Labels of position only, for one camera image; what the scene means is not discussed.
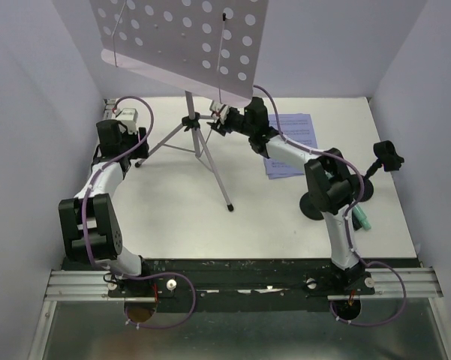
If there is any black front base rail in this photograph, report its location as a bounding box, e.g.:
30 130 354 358
62 256 376 314

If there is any green toy microphone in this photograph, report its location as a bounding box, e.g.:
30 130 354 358
353 205 371 231

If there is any lilac tripod music stand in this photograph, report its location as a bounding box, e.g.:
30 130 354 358
90 1 268 211

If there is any aluminium left side rail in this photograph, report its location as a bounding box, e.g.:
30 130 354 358
67 97 116 258

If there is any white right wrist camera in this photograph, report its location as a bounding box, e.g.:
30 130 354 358
209 100 230 123

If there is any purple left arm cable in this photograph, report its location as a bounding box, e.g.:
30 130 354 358
81 96 198 332

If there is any black clip microphone stand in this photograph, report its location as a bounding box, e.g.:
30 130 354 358
361 140 404 202

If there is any aluminium rail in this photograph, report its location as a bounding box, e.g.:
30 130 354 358
67 97 116 258
44 268 443 302

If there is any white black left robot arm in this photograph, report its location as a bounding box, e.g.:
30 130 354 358
58 119 152 296

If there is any aluminium front rail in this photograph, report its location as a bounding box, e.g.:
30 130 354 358
44 268 443 302

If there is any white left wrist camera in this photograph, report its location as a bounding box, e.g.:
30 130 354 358
115 108 138 135

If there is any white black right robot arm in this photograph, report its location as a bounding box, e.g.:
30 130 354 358
209 97 365 294

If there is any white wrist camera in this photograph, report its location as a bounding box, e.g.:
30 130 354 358
115 108 138 135
209 100 230 123

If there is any white sheet music page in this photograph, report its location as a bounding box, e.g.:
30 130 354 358
278 113 317 148

